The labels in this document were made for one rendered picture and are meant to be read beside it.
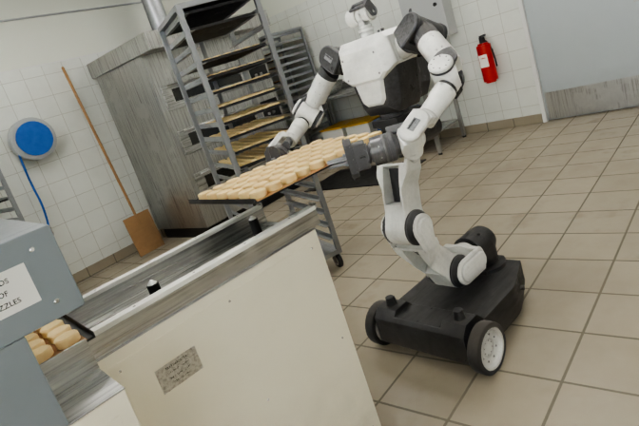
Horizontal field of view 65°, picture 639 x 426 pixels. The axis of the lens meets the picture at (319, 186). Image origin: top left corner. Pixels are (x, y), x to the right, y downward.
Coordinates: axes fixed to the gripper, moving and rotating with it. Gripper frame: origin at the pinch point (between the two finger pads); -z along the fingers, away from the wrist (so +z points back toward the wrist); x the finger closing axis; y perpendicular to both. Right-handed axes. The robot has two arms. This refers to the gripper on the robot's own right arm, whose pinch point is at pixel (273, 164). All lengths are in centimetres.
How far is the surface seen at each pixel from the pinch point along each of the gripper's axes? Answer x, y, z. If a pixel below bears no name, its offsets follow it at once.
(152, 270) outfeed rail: -13, -36, -47
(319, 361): -53, 4, -50
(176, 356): -26, -23, -77
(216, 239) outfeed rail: -13.2, -19.9, -30.6
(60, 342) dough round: -8, -37, -92
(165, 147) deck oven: -2, -152, 295
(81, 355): -12, -33, -93
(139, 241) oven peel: -85, -217, 300
